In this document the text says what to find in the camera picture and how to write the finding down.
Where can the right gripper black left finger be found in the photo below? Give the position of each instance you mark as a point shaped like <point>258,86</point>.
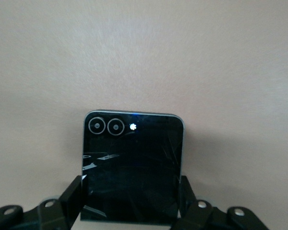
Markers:
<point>69,203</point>

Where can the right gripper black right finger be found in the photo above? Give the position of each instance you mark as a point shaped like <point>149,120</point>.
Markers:
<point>192,213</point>

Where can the black flip phone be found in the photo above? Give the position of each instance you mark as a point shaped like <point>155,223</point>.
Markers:
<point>134,172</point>

